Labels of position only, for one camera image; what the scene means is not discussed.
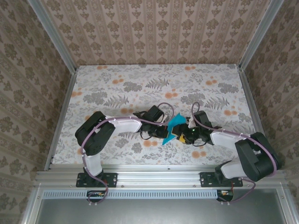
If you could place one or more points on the teal cloth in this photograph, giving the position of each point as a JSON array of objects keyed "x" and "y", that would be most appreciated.
[{"x": 177, "y": 120}]

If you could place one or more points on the grey metal panel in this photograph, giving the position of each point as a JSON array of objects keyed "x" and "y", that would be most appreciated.
[{"x": 151, "y": 212}]

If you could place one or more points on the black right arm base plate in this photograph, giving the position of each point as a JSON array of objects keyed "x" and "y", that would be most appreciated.
[{"x": 205, "y": 179}]

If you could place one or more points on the aluminium cross rail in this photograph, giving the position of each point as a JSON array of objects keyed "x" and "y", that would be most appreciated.
[{"x": 158, "y": 177}]

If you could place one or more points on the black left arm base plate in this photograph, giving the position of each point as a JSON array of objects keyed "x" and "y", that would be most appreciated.
[{"x": 112, "y": 179}]

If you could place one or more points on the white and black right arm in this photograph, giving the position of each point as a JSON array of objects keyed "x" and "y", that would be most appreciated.
[{"x": 257, "y": 158}]

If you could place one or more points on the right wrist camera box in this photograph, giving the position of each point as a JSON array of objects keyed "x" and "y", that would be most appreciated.
[{"x": 191, "y": 121}]

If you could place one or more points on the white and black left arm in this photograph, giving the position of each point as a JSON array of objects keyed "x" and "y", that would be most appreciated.
[{"x": 93, "y": 135}]

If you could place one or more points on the aluminium frame post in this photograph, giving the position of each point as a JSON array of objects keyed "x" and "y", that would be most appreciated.
[
  {"x": 259, "y": 35},
  {"x": 56, "y": 39}
]

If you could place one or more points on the aluminium table side rail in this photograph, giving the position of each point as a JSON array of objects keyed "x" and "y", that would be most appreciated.
[
  {"x": 255, "y": 116},
  {"x": 61, "y": 116}
]

